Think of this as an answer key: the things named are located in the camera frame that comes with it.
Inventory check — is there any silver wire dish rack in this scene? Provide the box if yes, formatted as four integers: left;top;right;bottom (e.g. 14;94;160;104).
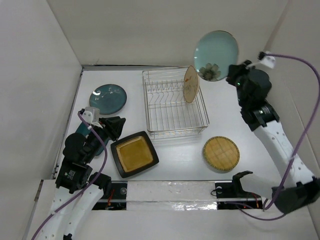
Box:
142;66;210;139

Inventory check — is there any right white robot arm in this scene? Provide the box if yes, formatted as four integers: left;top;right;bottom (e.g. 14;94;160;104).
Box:
226;60;320;214

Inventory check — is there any dark teal round plate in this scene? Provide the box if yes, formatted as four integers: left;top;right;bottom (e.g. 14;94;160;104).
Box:
89;84;127;115

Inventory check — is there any light green flower plate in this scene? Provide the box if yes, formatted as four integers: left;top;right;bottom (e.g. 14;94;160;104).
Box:
193;30;239;82

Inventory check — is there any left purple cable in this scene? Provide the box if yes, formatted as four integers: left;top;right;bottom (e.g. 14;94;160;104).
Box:
31;109;109;240

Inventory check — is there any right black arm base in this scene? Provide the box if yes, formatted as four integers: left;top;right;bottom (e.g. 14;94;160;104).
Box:
210;181;263;210

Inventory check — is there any dark teal oval plate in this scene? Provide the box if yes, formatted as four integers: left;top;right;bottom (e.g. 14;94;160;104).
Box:
76;123;110;156

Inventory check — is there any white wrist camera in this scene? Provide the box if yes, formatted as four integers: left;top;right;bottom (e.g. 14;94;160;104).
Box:
81;106;102;128
246;51;276;69

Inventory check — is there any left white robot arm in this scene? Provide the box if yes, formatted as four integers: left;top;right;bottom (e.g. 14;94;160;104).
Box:
32;114;126;240

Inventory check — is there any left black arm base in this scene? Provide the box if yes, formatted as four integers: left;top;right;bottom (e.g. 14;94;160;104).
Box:
93;181;128;211

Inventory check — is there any woven bamboo round plate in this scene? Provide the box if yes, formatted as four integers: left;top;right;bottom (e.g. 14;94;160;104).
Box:
202;136;240;172

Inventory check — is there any black square amber plate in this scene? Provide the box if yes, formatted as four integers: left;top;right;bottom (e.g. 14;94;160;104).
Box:
110;131;159;179

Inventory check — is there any beige floral round plate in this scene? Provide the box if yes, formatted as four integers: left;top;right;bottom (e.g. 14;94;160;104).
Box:
183;65;200;103

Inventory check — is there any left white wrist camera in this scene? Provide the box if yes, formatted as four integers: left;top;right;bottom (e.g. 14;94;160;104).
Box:
81;106;102;128

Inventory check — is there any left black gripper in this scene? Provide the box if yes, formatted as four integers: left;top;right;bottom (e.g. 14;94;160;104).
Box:
84;115;126;162

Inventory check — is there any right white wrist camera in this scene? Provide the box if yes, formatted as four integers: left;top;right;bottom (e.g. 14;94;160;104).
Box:
246;51;276;69

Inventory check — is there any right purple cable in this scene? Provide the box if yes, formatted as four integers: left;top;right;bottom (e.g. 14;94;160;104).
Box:
236;52;320;221

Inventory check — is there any purple cable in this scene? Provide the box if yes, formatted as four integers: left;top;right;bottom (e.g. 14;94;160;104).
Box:
31;109;109;240
236;52;320;221

